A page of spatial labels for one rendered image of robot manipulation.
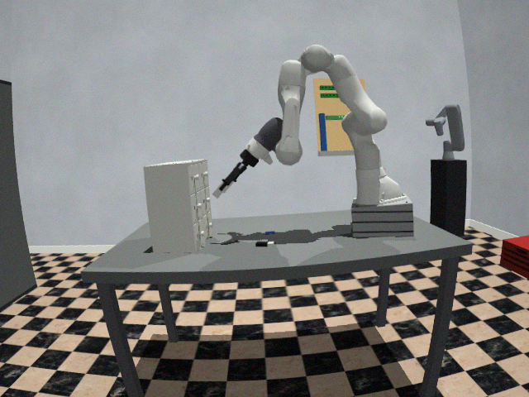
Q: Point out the white chest of drawers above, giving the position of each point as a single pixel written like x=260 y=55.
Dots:
x=169 y=207

